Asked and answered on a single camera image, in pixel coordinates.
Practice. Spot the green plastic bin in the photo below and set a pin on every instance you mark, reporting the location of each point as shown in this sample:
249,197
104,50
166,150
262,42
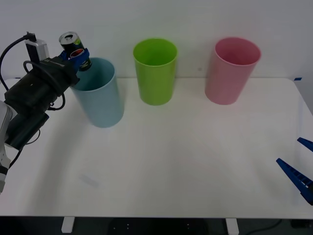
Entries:
156,83

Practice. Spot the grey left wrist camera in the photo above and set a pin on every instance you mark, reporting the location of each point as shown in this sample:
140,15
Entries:
40,49

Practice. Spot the black drink can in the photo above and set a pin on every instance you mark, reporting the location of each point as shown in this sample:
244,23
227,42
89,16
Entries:
71,42

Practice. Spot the white table leg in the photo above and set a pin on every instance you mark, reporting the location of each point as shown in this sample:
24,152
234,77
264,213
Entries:
232,225
67,225

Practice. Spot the pink plastic bin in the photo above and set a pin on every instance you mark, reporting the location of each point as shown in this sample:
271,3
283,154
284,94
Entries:
225,83

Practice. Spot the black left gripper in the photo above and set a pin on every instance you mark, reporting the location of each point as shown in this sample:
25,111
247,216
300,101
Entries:
61,69

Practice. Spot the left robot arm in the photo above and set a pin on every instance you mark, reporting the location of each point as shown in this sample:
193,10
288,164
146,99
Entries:
29,93

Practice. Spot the pale blue plastic bin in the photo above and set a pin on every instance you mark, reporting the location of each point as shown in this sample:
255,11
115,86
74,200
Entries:
105,105

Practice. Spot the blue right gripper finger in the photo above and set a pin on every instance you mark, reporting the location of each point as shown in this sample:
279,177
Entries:
307,144
297,178

